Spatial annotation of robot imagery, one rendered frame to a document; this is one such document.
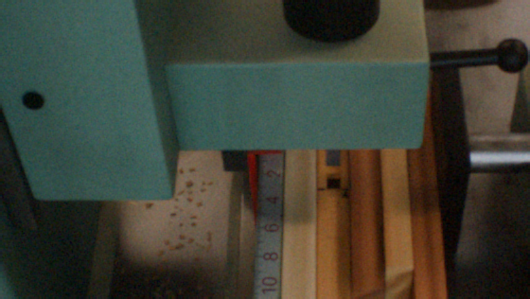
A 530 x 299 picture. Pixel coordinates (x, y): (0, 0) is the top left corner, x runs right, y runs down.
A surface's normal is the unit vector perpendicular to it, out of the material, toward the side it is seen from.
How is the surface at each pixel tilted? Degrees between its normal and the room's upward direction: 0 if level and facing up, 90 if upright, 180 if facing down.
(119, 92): 90
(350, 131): 90
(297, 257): 0
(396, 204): 0
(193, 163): 0
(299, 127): 90
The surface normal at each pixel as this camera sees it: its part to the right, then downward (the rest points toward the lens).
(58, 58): -0.04, 0.76
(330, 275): -0.06, -0.64
